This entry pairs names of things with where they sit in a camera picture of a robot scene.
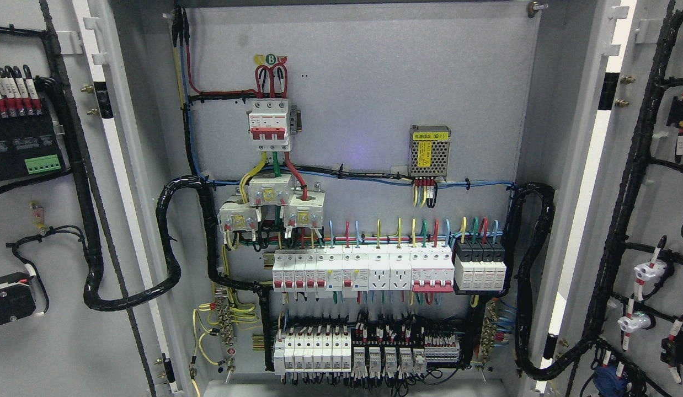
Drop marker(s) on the grey cabinet door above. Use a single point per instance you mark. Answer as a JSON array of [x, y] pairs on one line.
[[610, 274], [73, 350]]

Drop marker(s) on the white current transformers group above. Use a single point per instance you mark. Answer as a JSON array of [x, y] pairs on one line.
[[265, 193]]

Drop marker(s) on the white socket breaker row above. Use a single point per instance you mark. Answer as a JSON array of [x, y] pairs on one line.
[[366, 268]]

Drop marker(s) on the metal mesh power supply module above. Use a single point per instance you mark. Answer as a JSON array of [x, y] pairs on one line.
[[429, 151]]

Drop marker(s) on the red main circuit breaker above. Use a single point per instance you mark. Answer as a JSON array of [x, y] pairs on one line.
[[273, 123]]

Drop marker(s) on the black surge protector block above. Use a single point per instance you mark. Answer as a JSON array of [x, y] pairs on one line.
[[479, 268]]

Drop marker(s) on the lower white breaker relay row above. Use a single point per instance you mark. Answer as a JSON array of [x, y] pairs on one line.
[[365, 354]]

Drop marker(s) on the black digital power meter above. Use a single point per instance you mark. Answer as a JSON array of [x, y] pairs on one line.
[[28, 146]]

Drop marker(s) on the white rotary selector switch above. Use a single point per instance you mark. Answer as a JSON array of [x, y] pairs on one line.
[[16, 298]]

